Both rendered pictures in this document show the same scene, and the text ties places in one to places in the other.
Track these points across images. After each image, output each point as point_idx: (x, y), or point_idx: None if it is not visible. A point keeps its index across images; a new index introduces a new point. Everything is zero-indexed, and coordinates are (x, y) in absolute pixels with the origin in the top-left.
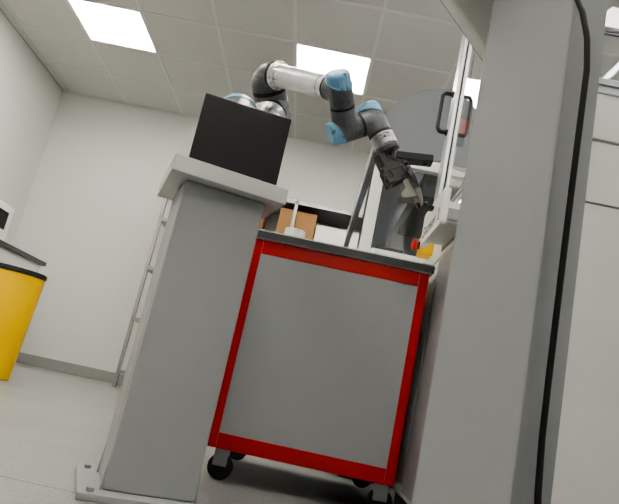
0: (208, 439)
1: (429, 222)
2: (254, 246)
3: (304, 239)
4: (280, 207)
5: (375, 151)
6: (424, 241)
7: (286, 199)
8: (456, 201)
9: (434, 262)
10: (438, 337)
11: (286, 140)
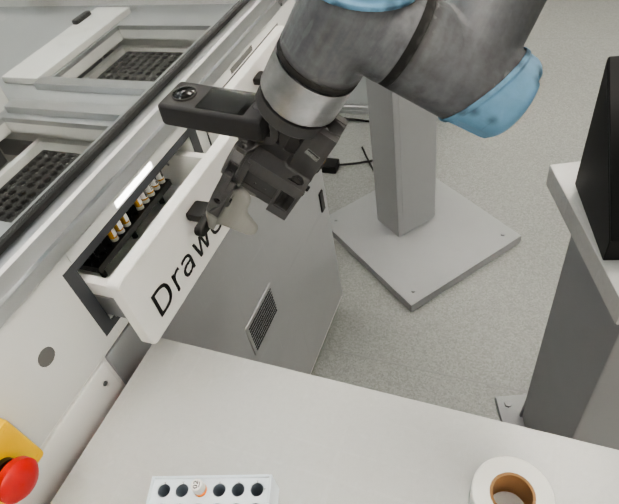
0: (529, 386)
1: (188, 247)
2: (567, 248)
3: (478, 416)
4: (553, 198)
5: (332, 120)
6: (185, 296)
7: (547, 178)
8: (121, 186)
9: (68, 405)
10: (229, 352)
11: (597, 99)
